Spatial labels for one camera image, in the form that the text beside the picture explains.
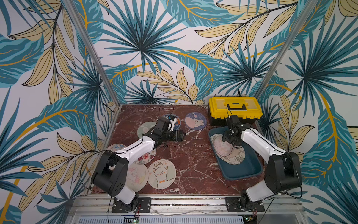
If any beige doodle coaster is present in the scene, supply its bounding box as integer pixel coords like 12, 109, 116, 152
106, 144, 126, 152

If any rose flower coaster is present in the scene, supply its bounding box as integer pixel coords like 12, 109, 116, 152
134, 149, 156, 164

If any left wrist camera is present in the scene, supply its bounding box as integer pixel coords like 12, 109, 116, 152
170, 118, 176, 131

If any purple bunny planet coaster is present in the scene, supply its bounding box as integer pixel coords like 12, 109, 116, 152
184, 112, 207, 131

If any pink unicorn coaster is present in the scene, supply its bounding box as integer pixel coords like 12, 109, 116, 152
214, 139, 233, 157

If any green tulip bunny coaster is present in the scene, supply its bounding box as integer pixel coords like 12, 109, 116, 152
219, 147, 245, 165

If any yellow black toolbox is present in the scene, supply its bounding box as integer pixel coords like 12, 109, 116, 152
208, 97, 263, 126

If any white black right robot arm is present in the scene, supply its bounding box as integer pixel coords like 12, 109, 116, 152
223, 115, 302, 203

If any blue denim bears coaster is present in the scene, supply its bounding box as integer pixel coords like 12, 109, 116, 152
163, 114, 181, 130

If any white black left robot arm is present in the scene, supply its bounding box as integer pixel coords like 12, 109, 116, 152
91, 115, 186, 205

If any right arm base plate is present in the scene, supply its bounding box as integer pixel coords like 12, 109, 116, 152
225, 197, 265, 212

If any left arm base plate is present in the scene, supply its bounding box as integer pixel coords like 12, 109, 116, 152
112, 197, 152, 214

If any alpaca coaster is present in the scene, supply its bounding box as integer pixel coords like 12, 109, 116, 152
148, 159, 176, 189

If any pale pink cat coaster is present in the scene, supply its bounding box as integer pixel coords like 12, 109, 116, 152
125, 163, 149, 192

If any teal plastic storage tray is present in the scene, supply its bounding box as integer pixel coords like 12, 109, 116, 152
208, 127, 263, 180

